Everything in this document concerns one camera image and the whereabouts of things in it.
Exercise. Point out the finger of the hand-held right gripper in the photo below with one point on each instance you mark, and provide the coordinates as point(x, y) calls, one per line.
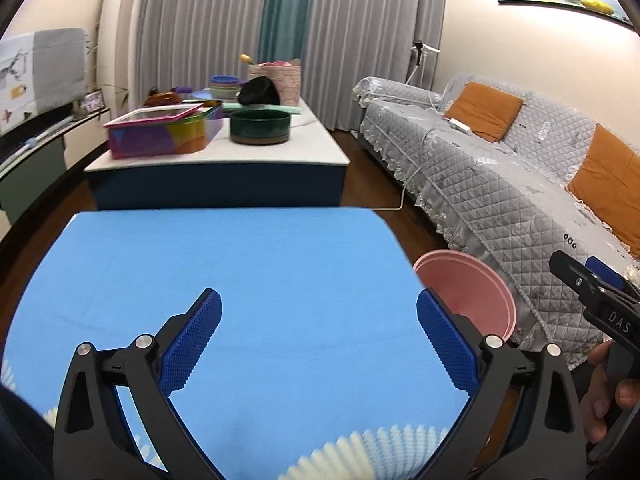
point(570, 272)
point(605, 270)

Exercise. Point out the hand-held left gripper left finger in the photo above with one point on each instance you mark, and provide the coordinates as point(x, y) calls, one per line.
point(192, 345)

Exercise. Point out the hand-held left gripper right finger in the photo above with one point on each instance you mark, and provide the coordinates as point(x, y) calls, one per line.
point(447, 345)

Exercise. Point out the pink plastic bin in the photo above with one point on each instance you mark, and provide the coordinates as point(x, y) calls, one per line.
point(465, 280)

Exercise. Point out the person's right hand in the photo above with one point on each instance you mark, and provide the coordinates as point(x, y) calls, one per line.
point(592, 395)

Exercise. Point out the orange cushion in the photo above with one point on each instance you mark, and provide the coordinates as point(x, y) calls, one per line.
point(482, 110)
point(612, 185)

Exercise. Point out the blue table mat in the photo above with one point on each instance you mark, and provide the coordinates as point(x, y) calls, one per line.
point(280, 285)

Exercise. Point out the sofa with grey quilted cover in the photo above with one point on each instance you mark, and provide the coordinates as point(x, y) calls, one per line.
point(490, 185)

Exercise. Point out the white power strip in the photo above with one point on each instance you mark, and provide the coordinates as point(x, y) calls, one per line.
point(460, 126)

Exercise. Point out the colourful box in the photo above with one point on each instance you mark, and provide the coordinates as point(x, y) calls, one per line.
point(145, 140)

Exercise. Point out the white top coffee table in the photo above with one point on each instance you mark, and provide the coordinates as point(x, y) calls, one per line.
point(300, 145)

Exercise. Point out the dark green bowl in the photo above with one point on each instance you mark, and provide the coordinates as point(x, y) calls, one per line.
point(260, 127)

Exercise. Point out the television cabinet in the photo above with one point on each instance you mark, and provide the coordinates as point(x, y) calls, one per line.
point(35, 180)

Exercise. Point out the brown ornament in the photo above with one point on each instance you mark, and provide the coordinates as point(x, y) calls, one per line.
point(162, 97)

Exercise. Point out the mint green tray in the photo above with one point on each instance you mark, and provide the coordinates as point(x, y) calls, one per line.
point(290, 109)

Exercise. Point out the stack of coloured bowls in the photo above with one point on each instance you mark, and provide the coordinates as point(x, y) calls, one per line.
point(225, 87)

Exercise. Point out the black hat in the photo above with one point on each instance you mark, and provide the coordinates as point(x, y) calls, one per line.
point(257, 91)

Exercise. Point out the white standing garment steamer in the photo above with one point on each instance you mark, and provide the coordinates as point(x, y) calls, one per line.
point(422, 55)

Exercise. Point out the pink quilted basket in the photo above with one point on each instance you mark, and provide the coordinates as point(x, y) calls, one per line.
point(287, 82)

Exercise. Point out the television with grey cover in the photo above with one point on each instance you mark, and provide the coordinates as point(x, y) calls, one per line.
point(45, 75)

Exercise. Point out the grey curtain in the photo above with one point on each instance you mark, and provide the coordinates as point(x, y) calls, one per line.
point(370, 35)
point(200, 25)

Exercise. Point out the standing air conditioner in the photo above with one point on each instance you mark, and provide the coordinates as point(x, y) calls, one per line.
point(120, 35)

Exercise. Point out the teal curtain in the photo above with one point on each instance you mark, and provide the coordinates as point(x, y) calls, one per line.
point(285, 10)

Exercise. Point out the small photo frame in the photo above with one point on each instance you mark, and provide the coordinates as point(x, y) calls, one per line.
point(93, 101)

